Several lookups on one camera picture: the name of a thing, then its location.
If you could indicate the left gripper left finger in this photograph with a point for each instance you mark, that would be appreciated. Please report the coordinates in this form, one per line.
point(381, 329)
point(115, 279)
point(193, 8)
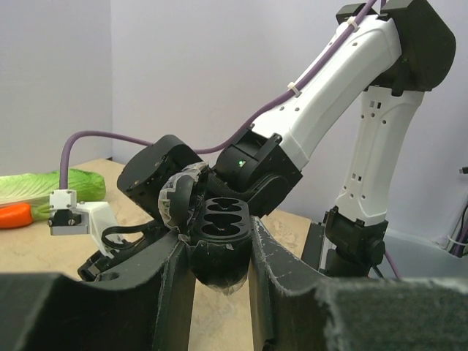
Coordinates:
point(144, 303)

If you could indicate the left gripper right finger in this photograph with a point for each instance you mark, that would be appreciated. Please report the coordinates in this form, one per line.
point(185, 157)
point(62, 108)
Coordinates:
point(294, 307)

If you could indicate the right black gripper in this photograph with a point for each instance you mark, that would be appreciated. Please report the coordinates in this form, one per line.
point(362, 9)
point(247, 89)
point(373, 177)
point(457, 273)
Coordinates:
point(98, 263)

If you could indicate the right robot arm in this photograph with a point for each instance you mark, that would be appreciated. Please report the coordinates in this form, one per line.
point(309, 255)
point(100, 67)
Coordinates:
point(387, 59)

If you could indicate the orange toy carrot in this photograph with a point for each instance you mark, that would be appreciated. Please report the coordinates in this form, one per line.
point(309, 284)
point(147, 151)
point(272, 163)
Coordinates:
point(16, 216)

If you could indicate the napa cabbage on table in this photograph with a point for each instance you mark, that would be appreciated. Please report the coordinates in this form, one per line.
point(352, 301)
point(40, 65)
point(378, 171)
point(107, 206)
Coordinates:
point(35, 188)

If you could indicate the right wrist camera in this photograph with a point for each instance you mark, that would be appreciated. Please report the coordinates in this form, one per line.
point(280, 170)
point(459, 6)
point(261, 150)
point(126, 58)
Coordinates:
point(70, 217)

